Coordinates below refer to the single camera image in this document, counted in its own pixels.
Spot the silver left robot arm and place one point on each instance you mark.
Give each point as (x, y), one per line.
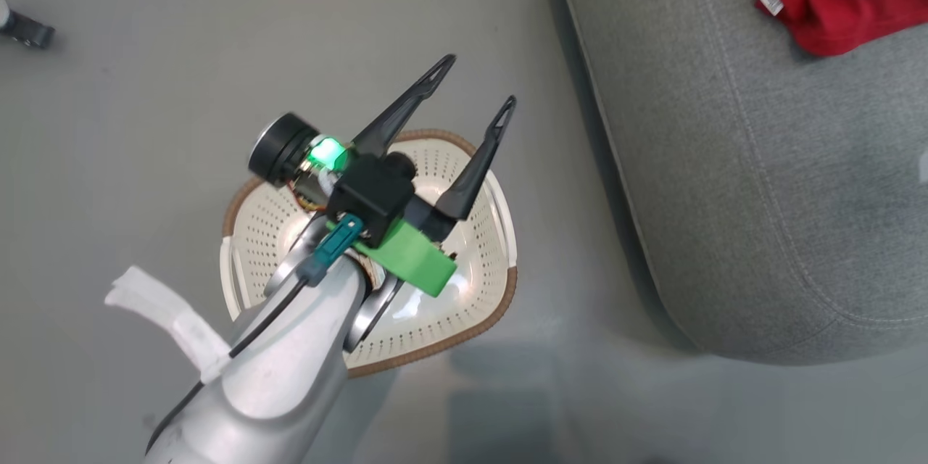
(290, 377)

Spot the grey fabric sofa seat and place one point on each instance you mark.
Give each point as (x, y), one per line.
(761, 196)

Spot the red white-trimmed basketball jersey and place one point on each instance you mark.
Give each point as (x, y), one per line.
(848, 0)

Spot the white tape strip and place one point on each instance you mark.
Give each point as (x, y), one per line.
(167, 312)

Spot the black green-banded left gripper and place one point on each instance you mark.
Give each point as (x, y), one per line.
(373, 192)

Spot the black caster wheel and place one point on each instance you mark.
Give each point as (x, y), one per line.
(29, 29)

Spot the white perforated laundry basket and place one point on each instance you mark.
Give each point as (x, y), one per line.
(449, 319)

